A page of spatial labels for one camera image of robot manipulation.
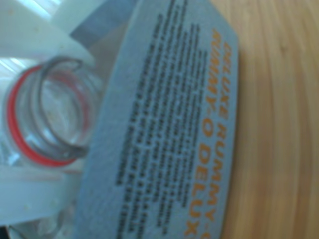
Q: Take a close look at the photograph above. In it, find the clear bottle with red label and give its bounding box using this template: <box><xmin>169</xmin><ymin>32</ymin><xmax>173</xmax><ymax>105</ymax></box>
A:
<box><xmin>0</xmin><ymin>56</ymin><xmax>103</xmax><ymax>168</ymax></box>

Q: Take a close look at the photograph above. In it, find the grey cardboard box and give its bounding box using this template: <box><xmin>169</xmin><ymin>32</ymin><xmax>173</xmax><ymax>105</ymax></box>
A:
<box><xmin>67</xmin><ymin>0</ymin><xmax>241</xmax><ymax>239</ymax></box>

